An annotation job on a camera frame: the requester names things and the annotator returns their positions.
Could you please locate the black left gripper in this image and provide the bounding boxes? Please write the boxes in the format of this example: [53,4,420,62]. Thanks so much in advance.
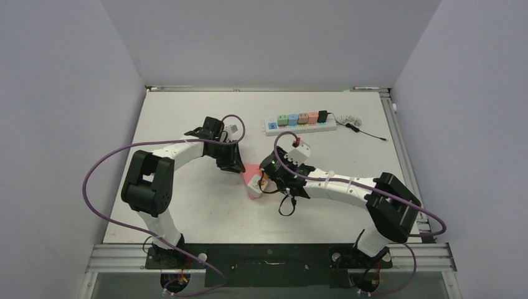
[207,139,244,173]

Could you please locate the pink triangular socket base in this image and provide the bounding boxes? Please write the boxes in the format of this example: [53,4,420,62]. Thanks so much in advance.
[242,164,261,194]

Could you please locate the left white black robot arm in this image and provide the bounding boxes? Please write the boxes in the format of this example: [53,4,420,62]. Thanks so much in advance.
[121,139,246,268]

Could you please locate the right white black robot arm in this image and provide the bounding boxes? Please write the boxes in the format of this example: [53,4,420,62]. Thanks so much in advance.
[259,148,421,267]

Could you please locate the green cube plug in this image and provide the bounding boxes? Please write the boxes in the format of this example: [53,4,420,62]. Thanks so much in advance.
[276,115,288,126]

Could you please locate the blue cube plug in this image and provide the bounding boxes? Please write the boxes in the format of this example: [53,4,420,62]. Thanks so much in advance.
[288,114,299,126]

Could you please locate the tan cube plug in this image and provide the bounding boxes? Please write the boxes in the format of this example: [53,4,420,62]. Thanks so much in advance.
[298,113,309,125]

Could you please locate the salmon cube plug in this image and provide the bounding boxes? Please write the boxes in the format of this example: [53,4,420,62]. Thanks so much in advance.
[307,112,319,125]

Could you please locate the white long power strip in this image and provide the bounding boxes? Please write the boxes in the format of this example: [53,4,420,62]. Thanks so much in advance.
[262,116,337,136]

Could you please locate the black power adapter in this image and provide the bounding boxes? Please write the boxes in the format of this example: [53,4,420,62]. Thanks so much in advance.
[317,110,328,123]

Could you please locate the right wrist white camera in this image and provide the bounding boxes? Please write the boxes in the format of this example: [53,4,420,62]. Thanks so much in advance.
[285,141,311,166]

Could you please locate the wrist white camera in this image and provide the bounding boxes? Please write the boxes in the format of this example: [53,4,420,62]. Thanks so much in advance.
[285,141,311,166]
[224,125,240,141]

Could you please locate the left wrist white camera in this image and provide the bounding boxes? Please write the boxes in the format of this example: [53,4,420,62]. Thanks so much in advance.
[224,125,240,141]

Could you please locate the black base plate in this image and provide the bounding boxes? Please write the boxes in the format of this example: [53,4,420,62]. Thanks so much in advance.
[144,243,393,288]

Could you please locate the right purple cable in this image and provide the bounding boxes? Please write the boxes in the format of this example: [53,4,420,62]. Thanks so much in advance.
[273,131,448,297]

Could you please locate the aluminium frame rail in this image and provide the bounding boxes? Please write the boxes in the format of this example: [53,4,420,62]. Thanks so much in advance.
[80,243,461,298]

